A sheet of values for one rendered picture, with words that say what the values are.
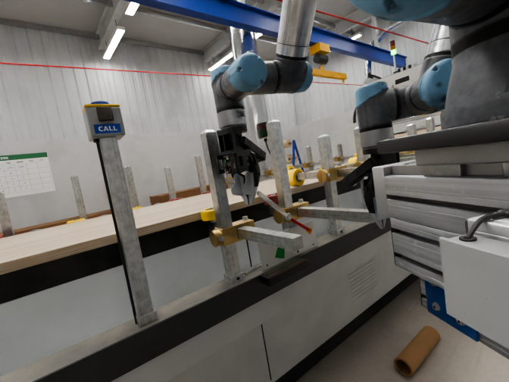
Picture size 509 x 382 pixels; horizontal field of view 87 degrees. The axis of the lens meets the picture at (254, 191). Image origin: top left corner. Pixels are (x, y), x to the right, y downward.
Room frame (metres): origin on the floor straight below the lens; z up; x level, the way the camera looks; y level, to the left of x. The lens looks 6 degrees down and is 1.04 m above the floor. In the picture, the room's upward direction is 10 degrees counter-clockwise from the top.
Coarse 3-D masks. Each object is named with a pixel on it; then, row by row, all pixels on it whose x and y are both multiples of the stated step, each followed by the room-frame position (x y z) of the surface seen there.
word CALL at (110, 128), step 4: (96, 124) 0.60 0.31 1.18; (100, 124) 0.60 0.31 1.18; (104, 124) 0.60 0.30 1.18; (108, 124) 0.61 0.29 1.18; (112, 124) 0.61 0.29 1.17; (116, 124) 0.62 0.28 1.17; (96, 128) 0.60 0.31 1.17; (100, 128) 0.60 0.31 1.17; (104, 128) 0.60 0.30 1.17; (108, 128) 0.61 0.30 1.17; (112, 128) 0.61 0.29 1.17; (116, 128) 0.62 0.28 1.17; (96, 132) 0.59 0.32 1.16; (100, 132) 0.60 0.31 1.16; (104, 132) 0.60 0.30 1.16; (108, 132) 0.61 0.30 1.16; (112, 132) 0.61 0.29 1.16; (116, 132) 0.62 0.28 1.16; (120, 132) 0.62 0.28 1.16
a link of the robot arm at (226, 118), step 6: (240, 108) 0.71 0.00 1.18; (222, 114) 0.70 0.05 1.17; (228, 114) 0.70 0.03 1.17; (234, 114) 0.70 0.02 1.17; (240, 114) 0.71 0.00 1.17; (222, 120) 0.70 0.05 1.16; (228, 120) 0.70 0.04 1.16; (234, 120) 0.70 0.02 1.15; (240, 120) 0.70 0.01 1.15; (222, 126) 0.71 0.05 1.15; (228, 126) 0.70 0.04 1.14; (234, 126) 0.70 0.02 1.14
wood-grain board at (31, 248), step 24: (264, 192) 1.24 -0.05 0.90; (144, 216) 1.09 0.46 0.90; (168, 216) 0.97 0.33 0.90; (192, 216) 0.93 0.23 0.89; (0, 240) 1.09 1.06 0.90; (24, 240) 0.97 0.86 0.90; (48, 240) 0.87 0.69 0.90; (72, 240) 0.80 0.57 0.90; (96, 240) 0.76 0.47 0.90; (0, 264) 0.64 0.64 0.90; (24, 264) 0.67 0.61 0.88
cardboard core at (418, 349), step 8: (424, 328) 1.27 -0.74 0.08; (432, 328) 1.26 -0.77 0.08; (416, 336) 1.24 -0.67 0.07; (424, 336) 1.22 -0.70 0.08; (432, 336) 1.22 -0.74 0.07; (408, 344) 1.19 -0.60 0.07; (416, 344) 1.17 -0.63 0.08; (424, 344) 1.18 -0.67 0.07; (432, 344) 1.19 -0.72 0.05; (408, 352) 1.13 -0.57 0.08; (416, 352) 1.13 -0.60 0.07; (424, 352) 1.15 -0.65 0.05; (400, 360) 1.15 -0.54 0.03; (408, 360) 1.09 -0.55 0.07; (416, 360) 1.10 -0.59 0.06; (400, 368) 1.12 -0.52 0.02; (408, 368) 1.12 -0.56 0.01; (416, 368) 1.09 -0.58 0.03; (408, 376) 1.09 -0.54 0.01
